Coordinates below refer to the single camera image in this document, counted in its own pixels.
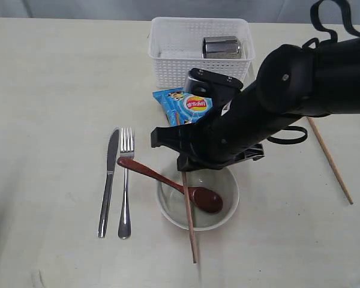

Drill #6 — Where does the white perforated plastic basket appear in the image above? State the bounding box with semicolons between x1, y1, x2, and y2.
148;17;256;88

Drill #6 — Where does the brown wooden spoon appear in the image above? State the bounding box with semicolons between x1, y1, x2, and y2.
116;157;223;214

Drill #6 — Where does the silver metal fork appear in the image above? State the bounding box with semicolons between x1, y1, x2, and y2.
118;128;135;239

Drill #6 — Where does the blue snack bag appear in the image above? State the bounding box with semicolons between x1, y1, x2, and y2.
152;88;212;127

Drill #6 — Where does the silver table knife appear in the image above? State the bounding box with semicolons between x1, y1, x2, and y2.
98;128;119;238

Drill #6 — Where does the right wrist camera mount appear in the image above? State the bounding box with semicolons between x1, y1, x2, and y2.
183;68;244;107

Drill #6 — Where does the white floral ceramic dish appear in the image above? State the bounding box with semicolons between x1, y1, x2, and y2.
156;168;239;232

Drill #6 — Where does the wooden chopstick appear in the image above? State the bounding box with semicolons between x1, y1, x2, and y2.
307;117;353;205
181;172;199;264

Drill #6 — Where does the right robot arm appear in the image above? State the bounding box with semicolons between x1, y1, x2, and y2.
151;33;360;172

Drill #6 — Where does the stainless steel cup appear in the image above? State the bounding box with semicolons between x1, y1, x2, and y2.
202;36;242;59

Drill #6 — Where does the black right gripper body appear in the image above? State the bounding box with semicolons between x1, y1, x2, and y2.
149;118;265;171

